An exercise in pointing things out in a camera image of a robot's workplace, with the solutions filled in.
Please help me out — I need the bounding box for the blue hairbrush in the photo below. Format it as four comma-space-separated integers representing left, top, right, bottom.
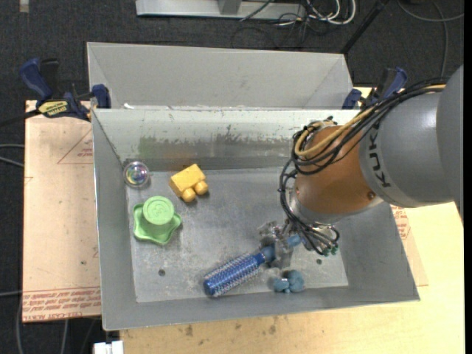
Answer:
202, 233, 304, 298

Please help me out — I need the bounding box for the brown cardboard board, red print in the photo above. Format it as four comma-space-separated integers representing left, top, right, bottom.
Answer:
21, 100, 429, 325

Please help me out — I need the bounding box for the yellow toy building block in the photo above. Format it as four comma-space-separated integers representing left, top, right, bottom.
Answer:
168, 163, 210, 204

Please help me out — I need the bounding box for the clear iridescent ball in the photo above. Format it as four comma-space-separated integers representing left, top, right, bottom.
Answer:
122, 160, 151, 189

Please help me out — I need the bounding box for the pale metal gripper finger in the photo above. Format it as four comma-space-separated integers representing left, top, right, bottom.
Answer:
273, 237, 295, 269
257, 220, 283, 248

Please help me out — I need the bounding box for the green cup on star base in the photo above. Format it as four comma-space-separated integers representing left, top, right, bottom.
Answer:
132, 195, 184, 246

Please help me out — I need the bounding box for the small blue toy animal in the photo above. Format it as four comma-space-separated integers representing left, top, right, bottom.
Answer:
270, 268, 307, 294

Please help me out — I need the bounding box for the grey metal bin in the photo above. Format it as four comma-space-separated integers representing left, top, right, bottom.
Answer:
86, 41, 421, 332

